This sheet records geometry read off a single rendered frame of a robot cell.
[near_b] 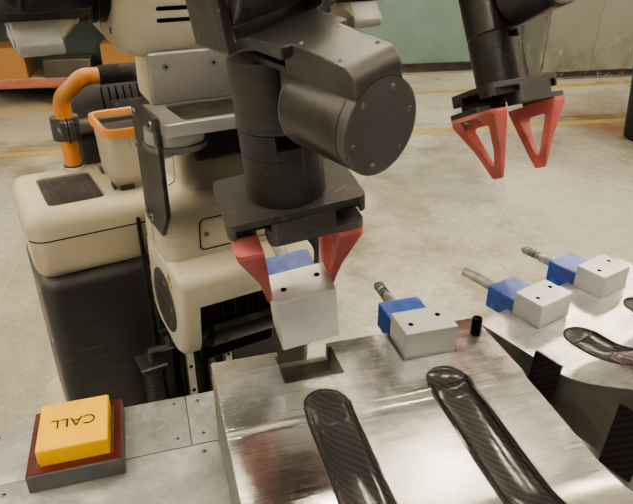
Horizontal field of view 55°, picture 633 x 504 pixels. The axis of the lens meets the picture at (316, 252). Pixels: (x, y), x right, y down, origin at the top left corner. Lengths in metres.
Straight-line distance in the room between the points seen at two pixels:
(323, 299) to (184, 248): 0.43
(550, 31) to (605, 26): 0.54
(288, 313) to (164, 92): 0.38
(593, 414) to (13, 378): 1.80
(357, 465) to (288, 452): 0.05
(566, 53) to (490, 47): 5.60
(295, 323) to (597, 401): 0.29
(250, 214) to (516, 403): 0.27
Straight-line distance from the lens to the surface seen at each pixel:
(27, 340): 2.30
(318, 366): 0.57
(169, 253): 0.89
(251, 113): 0.39
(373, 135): 0.34
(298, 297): 0.48
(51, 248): 1.12
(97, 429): 0.59
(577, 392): 0.63
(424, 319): 0.56
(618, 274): 0.78
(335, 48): 0.34
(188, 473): 0.58
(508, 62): 0.70
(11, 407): 2.03
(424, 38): 6.21
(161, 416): 0.64
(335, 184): 0.44
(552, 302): 0.69
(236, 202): 0.44
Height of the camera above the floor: 1.23
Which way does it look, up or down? 28 degrees down
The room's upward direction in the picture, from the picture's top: straight up
